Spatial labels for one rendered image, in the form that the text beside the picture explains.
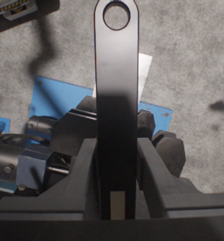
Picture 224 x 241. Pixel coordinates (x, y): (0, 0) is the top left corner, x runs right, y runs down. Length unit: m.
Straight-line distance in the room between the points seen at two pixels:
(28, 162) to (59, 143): 0.13
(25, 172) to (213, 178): 1.90
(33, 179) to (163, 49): 1.41
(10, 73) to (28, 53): 0.26
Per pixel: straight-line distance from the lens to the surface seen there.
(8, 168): 0.77
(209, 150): 2.04
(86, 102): 1.10
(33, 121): 1.22
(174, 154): 0.72
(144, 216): 0.35
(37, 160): 0.71
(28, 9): 1.69
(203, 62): 1.82
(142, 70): 1.49
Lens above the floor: 1.61
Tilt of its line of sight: 75 degrees down
